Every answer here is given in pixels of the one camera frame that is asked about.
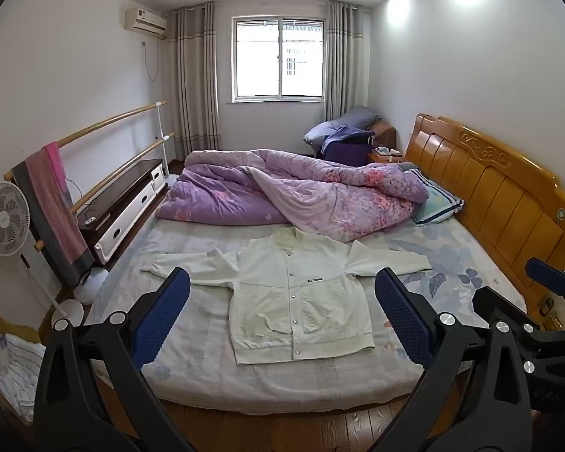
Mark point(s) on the dark purple bag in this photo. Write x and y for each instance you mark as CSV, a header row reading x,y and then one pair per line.
x,y
346,155

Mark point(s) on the grey pillow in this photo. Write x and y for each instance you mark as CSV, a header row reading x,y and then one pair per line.
x,y
353,117

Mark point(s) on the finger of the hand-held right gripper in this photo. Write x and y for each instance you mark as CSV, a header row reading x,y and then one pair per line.
x,y
548,270
499,303

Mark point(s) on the wooden double rail rack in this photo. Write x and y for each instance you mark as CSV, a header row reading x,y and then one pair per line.
x,y
108,120

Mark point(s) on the wooden nightstand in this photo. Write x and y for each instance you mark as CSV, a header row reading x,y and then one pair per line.
x,y
379,159

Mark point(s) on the white framed window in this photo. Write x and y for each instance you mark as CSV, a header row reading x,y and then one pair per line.
x,y
278,59

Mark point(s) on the grey pink striped towel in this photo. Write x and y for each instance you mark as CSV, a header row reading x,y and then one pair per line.
x,y
52,216

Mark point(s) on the dark top white cabinet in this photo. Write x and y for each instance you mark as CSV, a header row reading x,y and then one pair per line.
x,y
127,183

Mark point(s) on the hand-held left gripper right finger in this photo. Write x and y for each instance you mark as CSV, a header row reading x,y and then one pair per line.
x,y
402,315

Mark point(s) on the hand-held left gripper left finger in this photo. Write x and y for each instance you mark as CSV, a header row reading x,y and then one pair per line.
x,y
162,315

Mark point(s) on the white button jacket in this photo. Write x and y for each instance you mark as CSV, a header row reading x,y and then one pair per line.
x,y
282,301

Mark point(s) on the white standing fan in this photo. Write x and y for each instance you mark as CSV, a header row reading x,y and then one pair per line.
x,y
2,219

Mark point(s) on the white air conditioner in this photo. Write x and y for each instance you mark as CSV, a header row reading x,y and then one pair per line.
x,y
143,21

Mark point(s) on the purple blue cloth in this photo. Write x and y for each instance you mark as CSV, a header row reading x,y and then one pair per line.
x,y
341,136

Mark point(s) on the brown chair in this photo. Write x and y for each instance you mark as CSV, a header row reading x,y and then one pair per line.
x,y
385,134

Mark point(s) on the purple floral quilt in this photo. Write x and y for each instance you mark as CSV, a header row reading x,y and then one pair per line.
x,y
226,193

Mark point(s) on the wooden headboard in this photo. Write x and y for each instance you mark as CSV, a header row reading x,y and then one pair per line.
x,y
489,193

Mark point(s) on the grey beige curtain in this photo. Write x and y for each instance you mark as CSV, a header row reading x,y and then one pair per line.
x,y
193,84
346,61

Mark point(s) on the white striped cloth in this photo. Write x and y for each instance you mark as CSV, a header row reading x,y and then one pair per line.
x,y
21,376

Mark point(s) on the teal striped pillow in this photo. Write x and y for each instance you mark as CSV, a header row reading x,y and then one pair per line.
x,y
438,202

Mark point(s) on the bed with floral sheet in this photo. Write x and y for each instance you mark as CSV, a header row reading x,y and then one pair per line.
x,y
202,339

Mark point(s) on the bright pink towel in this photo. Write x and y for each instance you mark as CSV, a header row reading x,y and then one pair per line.
x,y
56,160

